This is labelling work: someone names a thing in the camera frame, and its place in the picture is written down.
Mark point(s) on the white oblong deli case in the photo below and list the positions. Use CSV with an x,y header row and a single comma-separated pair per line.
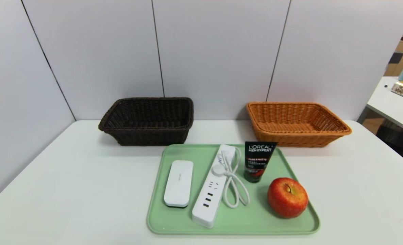
x,y
178,182

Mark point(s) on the black L'Oreal tube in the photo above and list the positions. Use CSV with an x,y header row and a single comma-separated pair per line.
x,y
259,163

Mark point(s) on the dark brown wicker basket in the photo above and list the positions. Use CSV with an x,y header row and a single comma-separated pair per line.
x,y
147,134

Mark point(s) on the orange wicker basket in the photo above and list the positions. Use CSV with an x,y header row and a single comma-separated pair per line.
x,y
296,136

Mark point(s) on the light green plastic tray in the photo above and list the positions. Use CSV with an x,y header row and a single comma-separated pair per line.
x,y
252,217

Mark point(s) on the red apple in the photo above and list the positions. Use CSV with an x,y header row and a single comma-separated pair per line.
x,y
286,199

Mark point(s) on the white side table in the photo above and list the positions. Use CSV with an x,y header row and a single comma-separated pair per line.
x,y
391,105

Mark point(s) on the dark wicker stool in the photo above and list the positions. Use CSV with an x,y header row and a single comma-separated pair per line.
x,y
400,143

